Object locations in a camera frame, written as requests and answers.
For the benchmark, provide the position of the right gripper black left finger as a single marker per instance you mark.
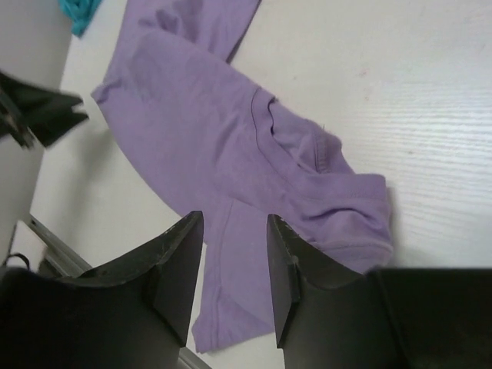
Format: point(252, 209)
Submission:
point(132, 312)

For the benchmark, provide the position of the lavender t-shirt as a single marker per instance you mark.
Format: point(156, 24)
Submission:
point(206, 138)

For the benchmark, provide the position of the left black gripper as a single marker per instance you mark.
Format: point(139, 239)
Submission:
point(31, 114)

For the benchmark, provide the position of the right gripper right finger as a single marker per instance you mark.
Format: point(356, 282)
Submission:
point(328, 316)

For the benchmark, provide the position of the teal t-shirt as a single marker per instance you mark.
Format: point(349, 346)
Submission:
point(80, 13)

